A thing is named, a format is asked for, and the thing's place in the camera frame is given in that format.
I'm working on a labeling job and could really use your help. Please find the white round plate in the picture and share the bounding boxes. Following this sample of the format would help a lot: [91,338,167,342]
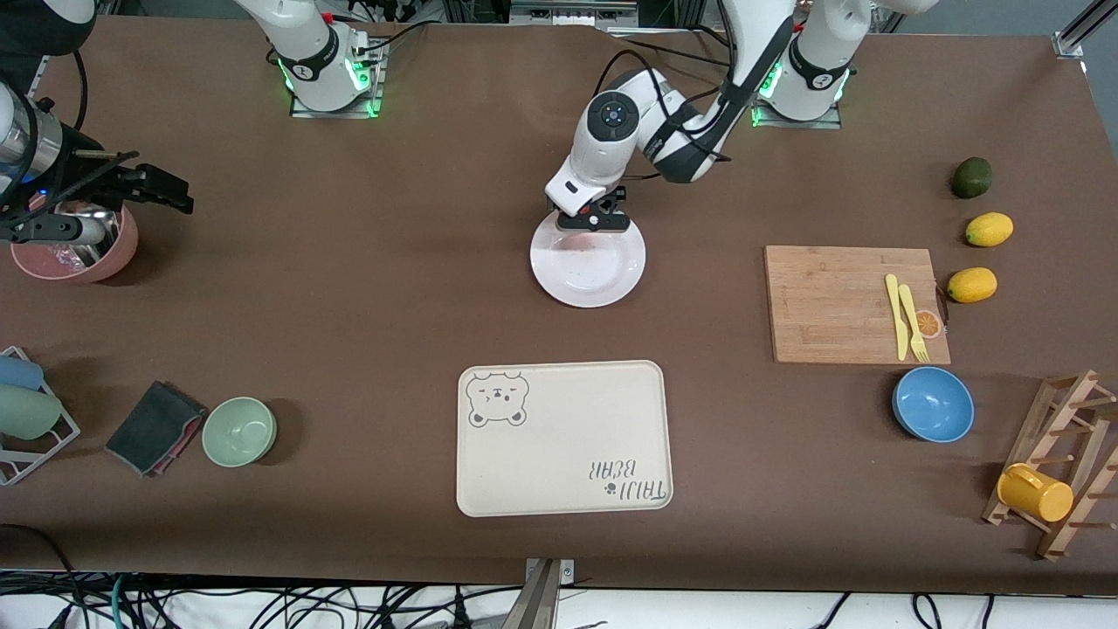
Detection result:
[530,210,647,308]

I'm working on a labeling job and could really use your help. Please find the pink bowl with steel inside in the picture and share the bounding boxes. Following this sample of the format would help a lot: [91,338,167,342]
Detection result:
[10,201,139,284]

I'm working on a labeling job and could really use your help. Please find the blue cup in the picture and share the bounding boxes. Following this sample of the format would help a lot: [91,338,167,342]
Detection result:
[0,355,45,392]

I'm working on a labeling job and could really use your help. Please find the dark grey folded cloth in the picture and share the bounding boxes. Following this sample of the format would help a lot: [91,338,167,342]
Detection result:
[105,380,208,478]

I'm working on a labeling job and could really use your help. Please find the wooden cutting board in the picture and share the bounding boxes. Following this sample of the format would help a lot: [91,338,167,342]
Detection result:
[764,245,952,365]

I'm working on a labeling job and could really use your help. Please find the pale green bowl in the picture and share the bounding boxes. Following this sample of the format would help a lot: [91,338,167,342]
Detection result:
[202,397,278,468]

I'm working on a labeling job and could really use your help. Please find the pale green cup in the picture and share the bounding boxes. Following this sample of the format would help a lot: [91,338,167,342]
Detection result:
[0,384,63,441]

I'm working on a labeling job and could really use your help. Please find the cream bear print tray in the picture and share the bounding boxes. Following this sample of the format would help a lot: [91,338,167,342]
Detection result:
[456,360,674,518]

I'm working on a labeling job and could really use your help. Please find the yellow plastic knife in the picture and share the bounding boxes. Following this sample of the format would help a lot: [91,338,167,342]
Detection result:
[885,273,910,362]

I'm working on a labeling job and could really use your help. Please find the yellow plastic fork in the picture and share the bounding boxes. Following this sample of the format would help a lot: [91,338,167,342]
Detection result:
[899,284,930,363]

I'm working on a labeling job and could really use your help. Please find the dark green avocado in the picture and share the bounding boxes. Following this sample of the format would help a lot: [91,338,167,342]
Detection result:
[951,157,994,199]

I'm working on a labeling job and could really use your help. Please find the yellow lemon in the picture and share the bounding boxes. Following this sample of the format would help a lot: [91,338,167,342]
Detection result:
[965,212,1015,248]
[947,267,998,304]

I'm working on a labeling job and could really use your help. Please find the blue bowl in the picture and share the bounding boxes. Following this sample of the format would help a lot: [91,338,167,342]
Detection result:
[892,366,976,444]

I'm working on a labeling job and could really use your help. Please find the wooden peg rack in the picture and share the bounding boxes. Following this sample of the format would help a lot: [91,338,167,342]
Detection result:
[982,370,1118,561]

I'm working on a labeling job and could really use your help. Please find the yellow mug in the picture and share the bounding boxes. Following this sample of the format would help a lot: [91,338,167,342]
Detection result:
[997,463,1074,523]

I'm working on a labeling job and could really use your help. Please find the aluminium frame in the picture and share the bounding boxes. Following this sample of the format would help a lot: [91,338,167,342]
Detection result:
[441,0,704,27]

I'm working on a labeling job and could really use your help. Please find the white wire rack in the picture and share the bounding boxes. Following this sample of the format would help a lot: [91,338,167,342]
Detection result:
[0,346,81,487]

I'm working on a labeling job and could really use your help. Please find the metal bracket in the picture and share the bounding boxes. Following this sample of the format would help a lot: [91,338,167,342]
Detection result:
[511,559,576,629]

